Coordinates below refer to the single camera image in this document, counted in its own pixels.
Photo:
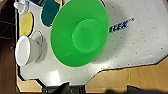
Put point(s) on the teal round disc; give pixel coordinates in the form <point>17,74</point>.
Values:
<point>49,13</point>

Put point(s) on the small white cup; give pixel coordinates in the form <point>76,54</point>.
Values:
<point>21,6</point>

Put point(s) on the white bowl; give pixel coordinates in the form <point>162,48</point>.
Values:
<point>25,50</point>

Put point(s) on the yellow round paddle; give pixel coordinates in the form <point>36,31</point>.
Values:
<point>26,24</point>

